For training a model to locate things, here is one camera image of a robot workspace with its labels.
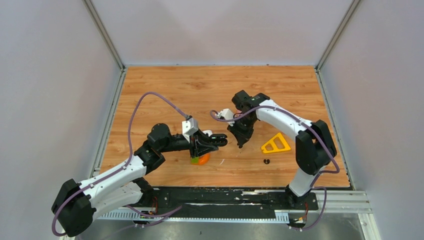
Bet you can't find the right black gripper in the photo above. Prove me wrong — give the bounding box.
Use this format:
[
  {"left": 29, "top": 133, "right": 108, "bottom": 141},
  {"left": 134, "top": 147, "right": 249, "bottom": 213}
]
[{"left": 227, "top": 114, "right": 256, "bottom": 146}]

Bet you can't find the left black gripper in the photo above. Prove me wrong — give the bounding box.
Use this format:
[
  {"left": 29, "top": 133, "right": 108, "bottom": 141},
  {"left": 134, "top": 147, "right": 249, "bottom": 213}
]
[{"left": 159, "top": 127, "right": 219, "bottom": 159}]

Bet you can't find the white earbud charging case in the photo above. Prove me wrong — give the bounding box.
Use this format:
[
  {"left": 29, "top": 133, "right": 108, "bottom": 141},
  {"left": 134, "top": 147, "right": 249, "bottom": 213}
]
[{"left": 203, "top": 130, "right": 213, "bottom": 137}]

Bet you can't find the black earbud case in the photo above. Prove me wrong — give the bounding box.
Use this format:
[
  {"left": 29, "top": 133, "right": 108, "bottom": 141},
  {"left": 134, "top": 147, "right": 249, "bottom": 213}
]
[{"left": 209, "top": 133, "right": 228, "bottom": 147}]

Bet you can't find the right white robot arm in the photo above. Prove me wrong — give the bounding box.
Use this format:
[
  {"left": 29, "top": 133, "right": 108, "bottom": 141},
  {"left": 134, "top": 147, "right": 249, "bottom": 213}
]
[{"left": 225, "top": 90, "right": 337, "bottom": 209}]

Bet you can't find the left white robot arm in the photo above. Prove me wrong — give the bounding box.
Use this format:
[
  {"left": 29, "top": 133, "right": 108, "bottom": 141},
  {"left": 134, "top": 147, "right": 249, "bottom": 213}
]
[{"left": 51, "top": 121, "right": 228, "bottom": 237}]

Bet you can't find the green toy brick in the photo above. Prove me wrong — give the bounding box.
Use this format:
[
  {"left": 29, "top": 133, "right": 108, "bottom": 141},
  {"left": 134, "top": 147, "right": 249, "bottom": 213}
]
[{"left": 190, "top": 156, "right": 199, "bottom": 165}]

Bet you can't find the yellow triangle block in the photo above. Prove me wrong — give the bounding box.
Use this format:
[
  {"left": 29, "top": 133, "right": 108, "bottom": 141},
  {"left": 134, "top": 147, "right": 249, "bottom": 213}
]
[{"left": 260, "top": 132, "right": 291, "bottom": 154}]

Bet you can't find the orange half ring block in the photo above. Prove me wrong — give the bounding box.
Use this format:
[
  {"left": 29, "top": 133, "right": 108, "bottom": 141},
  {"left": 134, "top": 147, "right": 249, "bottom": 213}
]
[{"left": 197, "top": 153, "right": 211, "bottom": 165}]

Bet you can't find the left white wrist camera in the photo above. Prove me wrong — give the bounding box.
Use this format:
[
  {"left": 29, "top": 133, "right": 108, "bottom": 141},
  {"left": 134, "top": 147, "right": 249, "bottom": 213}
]
[{"left": 181, "top": 117, "right": 199, "bottom": 142}]

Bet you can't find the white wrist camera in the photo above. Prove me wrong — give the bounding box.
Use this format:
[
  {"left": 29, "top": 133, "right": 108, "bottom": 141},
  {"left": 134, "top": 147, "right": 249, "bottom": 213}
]
[
  {"left": 181, "top": 117, "right": 199, "bottom": 142},
  {"left": 215, "top": 108, "right": 235, "bottom": 127}
]

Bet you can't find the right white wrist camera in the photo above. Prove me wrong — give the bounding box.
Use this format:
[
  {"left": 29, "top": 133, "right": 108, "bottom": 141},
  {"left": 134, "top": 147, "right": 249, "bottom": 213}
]
[{"left": 215, "top": 108, "right": 235, "bottom": 127}]

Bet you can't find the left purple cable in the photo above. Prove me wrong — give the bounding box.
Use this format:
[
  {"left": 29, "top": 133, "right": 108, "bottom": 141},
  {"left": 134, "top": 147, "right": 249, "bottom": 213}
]
[{"left": 51, "top": 91, "right": 192, "bottom": 237}]

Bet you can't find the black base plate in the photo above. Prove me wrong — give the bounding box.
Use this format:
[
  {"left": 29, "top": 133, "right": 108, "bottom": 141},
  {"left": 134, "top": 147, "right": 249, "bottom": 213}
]
[{"left": 131, "top": 186, "right": 319, "bottom": 219}]

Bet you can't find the slotted cable duct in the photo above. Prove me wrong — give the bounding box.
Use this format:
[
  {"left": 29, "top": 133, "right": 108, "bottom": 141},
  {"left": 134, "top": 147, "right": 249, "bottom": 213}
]
[{"left": 96, "top": 207, "right": 290, "bottom": 224}]

